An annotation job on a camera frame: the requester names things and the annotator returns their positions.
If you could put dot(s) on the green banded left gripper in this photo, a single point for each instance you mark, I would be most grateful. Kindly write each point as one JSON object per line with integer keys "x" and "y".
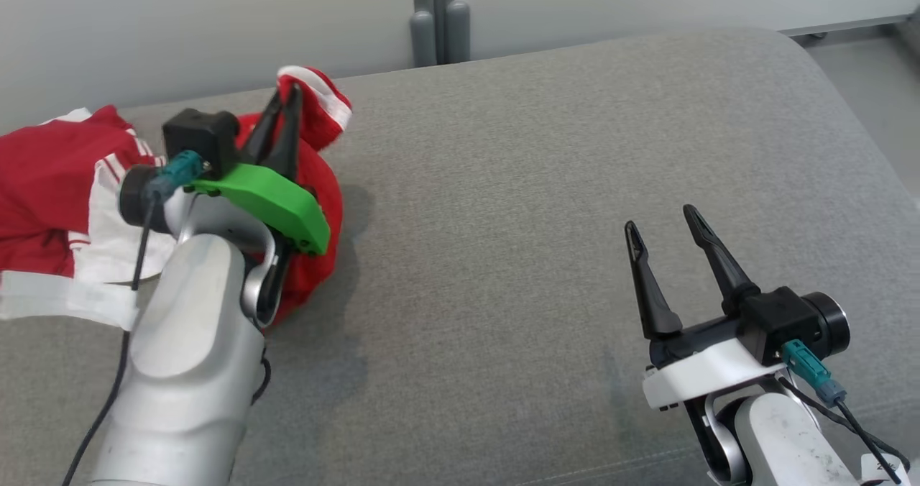
{"x": 280, "y": 202}

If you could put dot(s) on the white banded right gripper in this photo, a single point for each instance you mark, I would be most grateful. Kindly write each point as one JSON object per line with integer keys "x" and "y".
{"x": 711, "y": 374}

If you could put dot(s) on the red shorts with white stripe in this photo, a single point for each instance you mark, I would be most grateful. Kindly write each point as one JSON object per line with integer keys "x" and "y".
{"x": 320, "y": 162}

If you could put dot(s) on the red jersey with white sleeves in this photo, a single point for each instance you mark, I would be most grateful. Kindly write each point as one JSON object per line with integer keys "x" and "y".
{"x": 43, "y": 177}

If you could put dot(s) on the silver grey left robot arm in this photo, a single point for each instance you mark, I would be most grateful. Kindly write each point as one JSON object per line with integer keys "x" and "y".
{"x": 187, "y": 342}

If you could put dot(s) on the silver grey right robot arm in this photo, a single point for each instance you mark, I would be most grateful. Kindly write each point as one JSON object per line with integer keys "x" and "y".
{"x": 783, "y": 443}

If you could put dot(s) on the grey rounded bumper cylinder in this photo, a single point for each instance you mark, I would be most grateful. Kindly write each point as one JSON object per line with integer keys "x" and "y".
{"x": 458, "y": 33}
{"x": 423, "y": 40}

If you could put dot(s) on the grey fabric sofa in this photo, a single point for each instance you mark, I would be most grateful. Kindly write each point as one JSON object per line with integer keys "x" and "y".
{"x": 503, "y": 220}

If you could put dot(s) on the white tape flag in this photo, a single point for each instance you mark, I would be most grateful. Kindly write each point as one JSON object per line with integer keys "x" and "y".
{"x": 65, "y": 299}

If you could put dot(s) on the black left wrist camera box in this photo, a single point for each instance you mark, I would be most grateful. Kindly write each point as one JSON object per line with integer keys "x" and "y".
{"x": 198, "y": 137}

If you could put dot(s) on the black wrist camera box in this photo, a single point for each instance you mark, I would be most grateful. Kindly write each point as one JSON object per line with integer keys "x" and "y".
{"x": 198, "y": 137}
{"x": 780, "y": 321}

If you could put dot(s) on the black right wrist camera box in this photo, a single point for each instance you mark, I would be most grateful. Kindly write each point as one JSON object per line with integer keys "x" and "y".
{"x": 780, "y": 321}

